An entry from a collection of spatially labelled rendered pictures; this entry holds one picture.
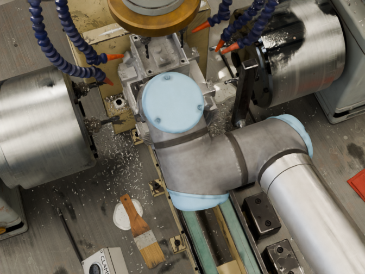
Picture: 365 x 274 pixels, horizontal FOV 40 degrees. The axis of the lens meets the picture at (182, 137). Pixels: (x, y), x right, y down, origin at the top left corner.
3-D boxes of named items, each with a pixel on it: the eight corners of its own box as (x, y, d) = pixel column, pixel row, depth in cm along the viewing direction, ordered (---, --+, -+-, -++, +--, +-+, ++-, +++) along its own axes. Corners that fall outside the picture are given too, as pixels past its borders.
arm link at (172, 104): (156, 145, 75) (135, 80, 73) (147, 140, 87) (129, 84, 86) (215, 126, 76) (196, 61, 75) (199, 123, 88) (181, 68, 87)
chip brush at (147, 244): (115, 200, 133) (114, 199, 132) (132, 192, 134) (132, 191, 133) (149, 270, 125) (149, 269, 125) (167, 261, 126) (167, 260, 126)
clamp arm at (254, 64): (229, 119, 121) (239, 58, 98) (240, 114, 122) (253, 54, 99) (234, 131, 120) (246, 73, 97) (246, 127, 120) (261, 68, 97)
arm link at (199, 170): (250, 198, 78) (226, 121, 77) (180, 222, 77) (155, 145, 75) (233, 188, 88) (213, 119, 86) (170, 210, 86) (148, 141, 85)
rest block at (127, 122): (108, 117, 144) (102, 95, 133) (132, 109, 145) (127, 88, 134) (114, 135, 141) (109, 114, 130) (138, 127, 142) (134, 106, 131)
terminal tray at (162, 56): (130, 54, 120) (127, 35, 113) (172, 40, 122) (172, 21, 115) (147, 94, 115) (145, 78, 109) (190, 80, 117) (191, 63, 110)
